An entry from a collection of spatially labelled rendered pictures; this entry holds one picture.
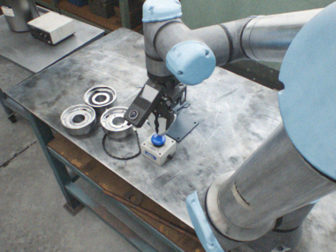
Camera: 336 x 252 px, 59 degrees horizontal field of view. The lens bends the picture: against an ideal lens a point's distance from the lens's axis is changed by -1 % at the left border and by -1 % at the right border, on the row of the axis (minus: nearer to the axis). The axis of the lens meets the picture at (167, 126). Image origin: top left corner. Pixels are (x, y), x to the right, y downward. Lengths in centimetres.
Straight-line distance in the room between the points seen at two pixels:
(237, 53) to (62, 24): 119
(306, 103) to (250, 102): 85
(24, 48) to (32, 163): 72
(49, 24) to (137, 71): 65
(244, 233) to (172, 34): 35
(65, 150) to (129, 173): 49
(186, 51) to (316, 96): 33
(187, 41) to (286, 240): 46
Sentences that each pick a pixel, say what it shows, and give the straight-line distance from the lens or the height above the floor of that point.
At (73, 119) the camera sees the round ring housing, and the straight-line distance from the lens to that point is 98.
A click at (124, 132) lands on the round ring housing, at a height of 83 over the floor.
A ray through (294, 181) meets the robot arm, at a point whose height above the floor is 124.
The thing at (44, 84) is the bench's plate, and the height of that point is 80.
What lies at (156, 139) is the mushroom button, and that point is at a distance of 82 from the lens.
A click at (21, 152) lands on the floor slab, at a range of 211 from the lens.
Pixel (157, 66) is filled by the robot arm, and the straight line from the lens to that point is 65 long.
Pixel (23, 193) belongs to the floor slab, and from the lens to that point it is 191.
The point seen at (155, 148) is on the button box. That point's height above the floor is 85.
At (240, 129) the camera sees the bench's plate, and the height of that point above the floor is 80.
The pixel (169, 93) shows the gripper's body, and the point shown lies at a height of 102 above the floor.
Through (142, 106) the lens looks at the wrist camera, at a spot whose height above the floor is 102.
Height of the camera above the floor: 148
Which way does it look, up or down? 46 degrees down
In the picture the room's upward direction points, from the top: straight up
